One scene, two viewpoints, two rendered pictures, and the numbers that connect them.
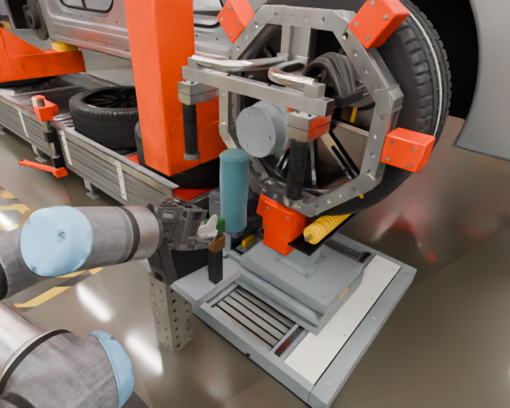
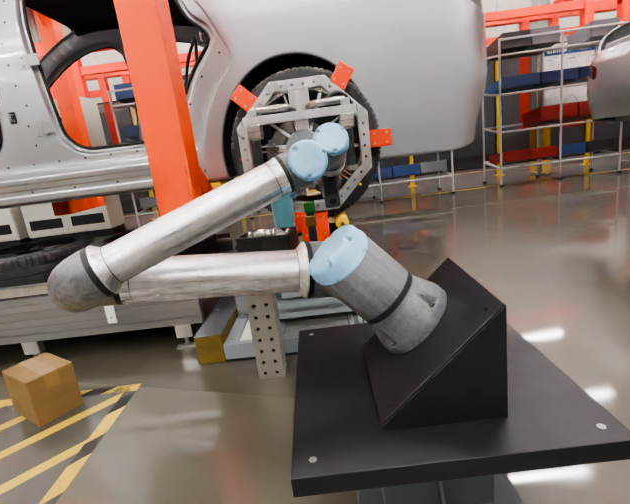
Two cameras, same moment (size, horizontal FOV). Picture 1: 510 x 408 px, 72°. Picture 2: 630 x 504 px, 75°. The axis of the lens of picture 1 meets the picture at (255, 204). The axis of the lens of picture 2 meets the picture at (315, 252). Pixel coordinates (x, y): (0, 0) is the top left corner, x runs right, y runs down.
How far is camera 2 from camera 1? 113 cm
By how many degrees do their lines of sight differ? 37
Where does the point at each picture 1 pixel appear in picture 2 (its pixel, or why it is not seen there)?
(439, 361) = not seen: hidden behind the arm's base
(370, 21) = (341, 75)
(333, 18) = (320, 78)
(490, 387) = not seen: hidden behind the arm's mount
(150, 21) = (171, 111)
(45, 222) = (330, 126)
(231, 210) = (289, 222)
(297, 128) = (347, 119)
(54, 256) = (344, 136)
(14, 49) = not seen: outside the picture
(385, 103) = (363, 113)
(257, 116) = (304, 135)
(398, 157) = (380, 140)
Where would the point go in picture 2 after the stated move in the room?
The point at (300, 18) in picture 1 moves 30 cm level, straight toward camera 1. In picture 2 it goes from (298, 83) to (343, 66)
